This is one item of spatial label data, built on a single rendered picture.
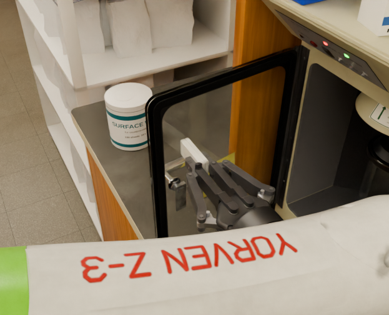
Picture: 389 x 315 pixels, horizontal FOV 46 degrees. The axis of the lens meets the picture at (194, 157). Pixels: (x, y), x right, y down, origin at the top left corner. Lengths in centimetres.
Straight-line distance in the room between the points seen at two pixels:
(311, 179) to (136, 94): 52
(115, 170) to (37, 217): 132
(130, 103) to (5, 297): 97
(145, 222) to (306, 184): 38
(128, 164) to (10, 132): 198
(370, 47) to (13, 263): 44
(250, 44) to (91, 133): 68
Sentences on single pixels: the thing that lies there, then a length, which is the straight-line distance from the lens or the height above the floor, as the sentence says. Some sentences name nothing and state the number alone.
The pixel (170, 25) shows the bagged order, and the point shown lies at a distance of 185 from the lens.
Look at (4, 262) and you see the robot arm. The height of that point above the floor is 151.
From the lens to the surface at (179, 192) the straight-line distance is 78.
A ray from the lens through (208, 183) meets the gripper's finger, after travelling 66.
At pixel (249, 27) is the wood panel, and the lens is 83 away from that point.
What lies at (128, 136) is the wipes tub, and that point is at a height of 99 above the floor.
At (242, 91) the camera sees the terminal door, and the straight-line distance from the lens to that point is 78.
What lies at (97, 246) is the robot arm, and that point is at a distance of 33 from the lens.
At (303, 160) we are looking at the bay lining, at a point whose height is 113.
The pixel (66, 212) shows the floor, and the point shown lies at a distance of 250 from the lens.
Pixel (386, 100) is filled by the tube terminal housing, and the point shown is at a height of 138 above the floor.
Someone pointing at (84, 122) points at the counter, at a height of 94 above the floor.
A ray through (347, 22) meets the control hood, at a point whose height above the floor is 151.
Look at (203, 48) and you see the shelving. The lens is 188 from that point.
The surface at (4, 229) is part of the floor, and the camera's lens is 252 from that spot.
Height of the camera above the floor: 174
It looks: 39 degrees down
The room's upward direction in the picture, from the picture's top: straight up
